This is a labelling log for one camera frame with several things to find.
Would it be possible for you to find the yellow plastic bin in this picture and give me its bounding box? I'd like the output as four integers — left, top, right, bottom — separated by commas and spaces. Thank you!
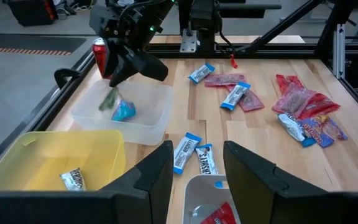
0, 129, 127, 194

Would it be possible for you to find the black frame clamp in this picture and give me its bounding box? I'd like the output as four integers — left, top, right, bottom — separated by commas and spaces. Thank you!
53, 68, 81, 90

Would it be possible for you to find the blue haribo gummy bag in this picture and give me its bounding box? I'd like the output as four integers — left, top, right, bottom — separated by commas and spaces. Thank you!
313, 114, 349, 141
301, 116, 336, 149

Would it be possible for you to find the clear plastic bin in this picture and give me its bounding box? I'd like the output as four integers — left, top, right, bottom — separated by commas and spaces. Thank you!
70, 78, 174, 146

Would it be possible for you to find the red soda can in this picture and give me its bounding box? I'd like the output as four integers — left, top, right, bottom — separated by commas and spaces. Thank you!
92, 37, 113, 79

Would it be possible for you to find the black mat orange striped edge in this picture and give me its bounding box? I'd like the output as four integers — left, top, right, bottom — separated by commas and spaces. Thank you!
0, 34, 88, 57

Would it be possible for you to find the white handled plastic bin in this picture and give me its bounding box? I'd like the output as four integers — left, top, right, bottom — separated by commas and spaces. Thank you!
181, 174, 242, 224

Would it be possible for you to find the red candy pack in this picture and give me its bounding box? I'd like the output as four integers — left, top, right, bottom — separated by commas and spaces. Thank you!
226, 84, 265, 113
271, 82, 317, 119
275, 73, 305, 96
297, 92, 341, 121
200, 202, 237, 224
204, 73, 246, 88

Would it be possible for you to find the black aluminium table frame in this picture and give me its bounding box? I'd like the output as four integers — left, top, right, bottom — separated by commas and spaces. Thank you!
0, 0, 358, 175

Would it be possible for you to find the black red equipment case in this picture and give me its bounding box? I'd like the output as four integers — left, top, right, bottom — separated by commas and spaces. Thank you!
6, 0, 58, 27

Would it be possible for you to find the silver metal bracket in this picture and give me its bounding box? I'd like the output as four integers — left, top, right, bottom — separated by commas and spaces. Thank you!
180, 28, 198, 54
333, 24, 346, 79

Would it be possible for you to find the blue clear candy bag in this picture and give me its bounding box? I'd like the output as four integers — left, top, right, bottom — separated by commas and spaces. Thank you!
111, 99, 137, 123

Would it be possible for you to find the white blue hershey's bar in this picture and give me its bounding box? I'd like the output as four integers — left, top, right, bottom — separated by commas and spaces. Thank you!
188, 62, 216, 85
173, 132, 203, 175
277, 112, 317, 148
195, 143, 219, 175
59, 167, 88, 192
219, 81, 252, 111

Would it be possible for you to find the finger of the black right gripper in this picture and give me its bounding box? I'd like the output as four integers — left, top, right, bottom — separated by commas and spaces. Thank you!
131, 52, 170, 83
108, 40, 137, 88

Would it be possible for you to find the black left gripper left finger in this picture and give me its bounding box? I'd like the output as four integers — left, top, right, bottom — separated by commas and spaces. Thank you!
0, 140, 174, 224

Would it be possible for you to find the green clear candy bag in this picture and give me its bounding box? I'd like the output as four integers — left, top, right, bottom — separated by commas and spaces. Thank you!
98, 87, 120, 113

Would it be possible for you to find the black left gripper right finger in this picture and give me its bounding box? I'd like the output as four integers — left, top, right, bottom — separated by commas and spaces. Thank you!
223, 140, 358, 224

